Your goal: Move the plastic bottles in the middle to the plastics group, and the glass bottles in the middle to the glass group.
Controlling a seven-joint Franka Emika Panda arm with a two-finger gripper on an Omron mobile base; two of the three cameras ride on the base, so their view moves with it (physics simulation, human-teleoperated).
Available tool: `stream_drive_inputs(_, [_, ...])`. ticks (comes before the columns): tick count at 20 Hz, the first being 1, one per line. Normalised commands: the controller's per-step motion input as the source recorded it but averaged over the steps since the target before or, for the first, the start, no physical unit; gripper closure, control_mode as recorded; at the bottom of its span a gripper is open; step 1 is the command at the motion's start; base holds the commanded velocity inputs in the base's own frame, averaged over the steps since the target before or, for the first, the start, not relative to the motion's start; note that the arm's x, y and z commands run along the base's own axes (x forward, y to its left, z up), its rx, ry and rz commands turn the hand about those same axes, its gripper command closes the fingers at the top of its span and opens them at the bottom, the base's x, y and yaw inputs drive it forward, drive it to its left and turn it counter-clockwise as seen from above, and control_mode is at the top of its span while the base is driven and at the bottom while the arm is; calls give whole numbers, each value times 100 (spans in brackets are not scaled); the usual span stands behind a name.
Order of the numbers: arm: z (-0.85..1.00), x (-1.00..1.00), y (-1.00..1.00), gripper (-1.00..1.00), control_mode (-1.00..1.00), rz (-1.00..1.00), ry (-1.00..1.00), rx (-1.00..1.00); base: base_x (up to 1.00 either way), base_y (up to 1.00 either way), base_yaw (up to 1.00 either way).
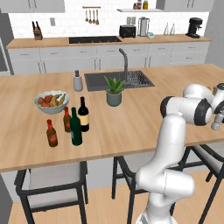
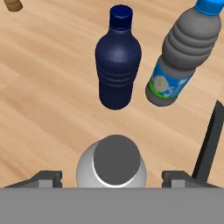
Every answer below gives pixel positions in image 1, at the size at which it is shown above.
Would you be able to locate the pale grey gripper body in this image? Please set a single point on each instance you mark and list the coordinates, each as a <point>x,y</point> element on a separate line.
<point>218,122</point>

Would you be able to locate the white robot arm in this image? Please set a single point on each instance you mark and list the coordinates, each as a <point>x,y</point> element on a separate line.
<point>170,145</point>

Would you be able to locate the black stool with grey seat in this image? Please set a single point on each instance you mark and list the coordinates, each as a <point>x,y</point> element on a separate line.
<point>131,164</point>
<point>55,178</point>
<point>211,159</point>

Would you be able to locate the black coffee machine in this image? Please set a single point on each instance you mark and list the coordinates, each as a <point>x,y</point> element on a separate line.
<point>194,27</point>

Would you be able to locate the white shaker bottle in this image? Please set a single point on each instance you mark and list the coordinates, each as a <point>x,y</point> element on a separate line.
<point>172,30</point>
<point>166,30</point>

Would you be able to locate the green plant in grey pot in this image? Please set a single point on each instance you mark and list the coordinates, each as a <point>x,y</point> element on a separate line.
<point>113,97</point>

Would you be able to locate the small teal kitchen scale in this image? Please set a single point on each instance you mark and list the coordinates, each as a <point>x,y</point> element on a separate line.
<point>150,35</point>

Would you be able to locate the grey tap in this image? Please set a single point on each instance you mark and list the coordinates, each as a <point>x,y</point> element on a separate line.
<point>125,62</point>

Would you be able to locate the silver kettle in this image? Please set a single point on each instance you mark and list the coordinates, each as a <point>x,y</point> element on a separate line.
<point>143,26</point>

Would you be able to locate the dark grey sink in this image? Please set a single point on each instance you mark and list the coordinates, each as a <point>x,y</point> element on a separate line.
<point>97,81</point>

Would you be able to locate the black toaster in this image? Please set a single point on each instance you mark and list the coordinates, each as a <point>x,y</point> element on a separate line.
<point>127,31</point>

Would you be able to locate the dark wine bottle, cream label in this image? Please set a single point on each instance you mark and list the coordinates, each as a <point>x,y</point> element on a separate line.
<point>83,115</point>

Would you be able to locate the yellow jar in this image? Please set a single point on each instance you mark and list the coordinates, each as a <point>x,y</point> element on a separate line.
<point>145,4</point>

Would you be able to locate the red jar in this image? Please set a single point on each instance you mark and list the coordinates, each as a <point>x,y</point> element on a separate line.
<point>139,5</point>

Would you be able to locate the green glass bottle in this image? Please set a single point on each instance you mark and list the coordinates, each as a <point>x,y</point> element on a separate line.
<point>76,131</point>

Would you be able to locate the brown jar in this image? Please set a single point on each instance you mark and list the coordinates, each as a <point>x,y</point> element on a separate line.
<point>135,6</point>

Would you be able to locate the grey soap dispenser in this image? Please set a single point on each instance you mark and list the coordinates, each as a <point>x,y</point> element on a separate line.
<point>78,83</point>

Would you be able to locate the black hob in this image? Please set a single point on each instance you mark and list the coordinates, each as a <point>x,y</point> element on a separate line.
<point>94,39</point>

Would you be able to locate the small brown bottle, red cap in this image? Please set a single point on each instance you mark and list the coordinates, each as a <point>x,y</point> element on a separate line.
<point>52,137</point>
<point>67,121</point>

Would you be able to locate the grey base cupboards run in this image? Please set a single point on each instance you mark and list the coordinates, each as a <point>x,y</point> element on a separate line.
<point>73,58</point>

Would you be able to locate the yellow bananas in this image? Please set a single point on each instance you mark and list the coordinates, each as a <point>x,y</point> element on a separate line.
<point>57,99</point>

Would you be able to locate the pale blue fruit bowl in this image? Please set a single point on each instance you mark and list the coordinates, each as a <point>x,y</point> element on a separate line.
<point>55,108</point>

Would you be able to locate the red apple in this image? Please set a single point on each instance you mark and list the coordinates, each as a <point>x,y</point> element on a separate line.
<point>47,98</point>

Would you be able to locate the orange fruit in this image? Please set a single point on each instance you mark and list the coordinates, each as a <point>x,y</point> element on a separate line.
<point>40,100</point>

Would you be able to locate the wooden knife block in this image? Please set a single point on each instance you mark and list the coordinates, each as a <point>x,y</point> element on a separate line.
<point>37,33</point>

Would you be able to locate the grey built-in oven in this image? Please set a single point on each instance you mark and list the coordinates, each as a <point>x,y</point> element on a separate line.
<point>4,49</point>

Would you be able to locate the grey wall cupboards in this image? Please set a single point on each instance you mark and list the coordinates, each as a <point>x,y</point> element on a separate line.
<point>32,5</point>
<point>186,5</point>

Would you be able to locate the grey double wall socket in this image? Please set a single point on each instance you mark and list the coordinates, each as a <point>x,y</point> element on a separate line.
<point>131,20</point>

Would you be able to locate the white wall shelf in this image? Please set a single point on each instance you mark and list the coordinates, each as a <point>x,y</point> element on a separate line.
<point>140,10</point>

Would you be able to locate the wooden rail with hanging tools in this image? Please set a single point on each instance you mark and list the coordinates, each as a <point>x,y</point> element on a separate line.
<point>91,14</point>

